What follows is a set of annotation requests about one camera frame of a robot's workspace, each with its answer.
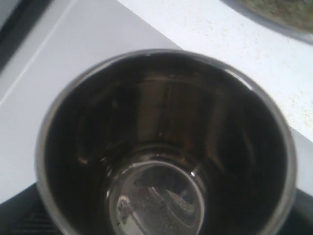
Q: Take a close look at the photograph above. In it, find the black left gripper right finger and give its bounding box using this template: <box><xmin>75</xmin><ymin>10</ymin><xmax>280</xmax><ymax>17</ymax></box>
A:
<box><xmin>293</xmin><ymin>189</ymin><xmax>313</xmax><ymax>235</ymax></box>

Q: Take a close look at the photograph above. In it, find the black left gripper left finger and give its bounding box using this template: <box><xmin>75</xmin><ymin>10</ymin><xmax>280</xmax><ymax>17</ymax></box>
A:
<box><xmin>0</xmin><ymin>184</ymin><xmax>60</xmax><ymax>235</ymax></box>

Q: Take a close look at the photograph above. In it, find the stainless steel cup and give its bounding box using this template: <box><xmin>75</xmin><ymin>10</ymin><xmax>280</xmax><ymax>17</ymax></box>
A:
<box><xmin>36</xmin><ymin>49</ymin><xmax>297</xmax><ymax>235</ymax></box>

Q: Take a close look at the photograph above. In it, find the round steel mesh sieve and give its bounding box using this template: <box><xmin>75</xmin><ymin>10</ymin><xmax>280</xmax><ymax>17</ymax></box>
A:
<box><xmin>223</xmin><ymin>0</ymin><xmax>313</xmax><ymax>45</ymax></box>

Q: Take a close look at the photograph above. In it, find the pile of tan grain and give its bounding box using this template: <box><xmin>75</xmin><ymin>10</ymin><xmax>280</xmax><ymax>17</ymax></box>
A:
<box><xmin>240</xmin><ymin>0</ymin><xmax>313</xmax><ymax>33</ymax></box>

